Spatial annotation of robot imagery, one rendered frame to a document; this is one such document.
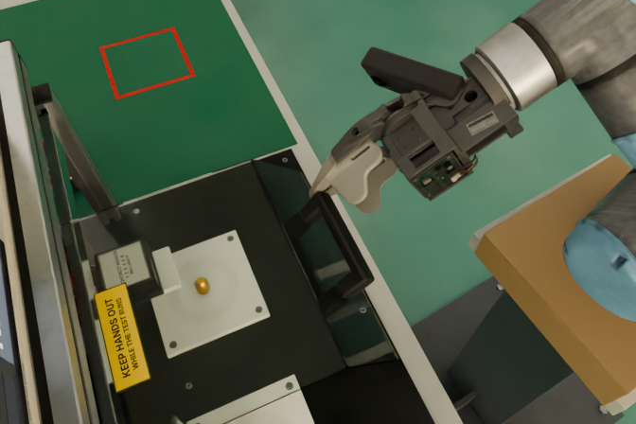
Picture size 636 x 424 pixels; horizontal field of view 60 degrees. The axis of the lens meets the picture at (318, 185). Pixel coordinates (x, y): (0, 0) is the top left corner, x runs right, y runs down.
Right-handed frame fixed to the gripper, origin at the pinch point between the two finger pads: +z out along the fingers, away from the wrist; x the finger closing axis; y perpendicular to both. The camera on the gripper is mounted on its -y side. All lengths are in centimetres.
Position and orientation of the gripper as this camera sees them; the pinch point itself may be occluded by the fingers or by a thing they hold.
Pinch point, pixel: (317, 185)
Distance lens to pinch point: 57.9
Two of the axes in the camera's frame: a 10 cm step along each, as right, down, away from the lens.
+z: -7.9, 5.7, 2.2
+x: 4.6, 3.2, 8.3
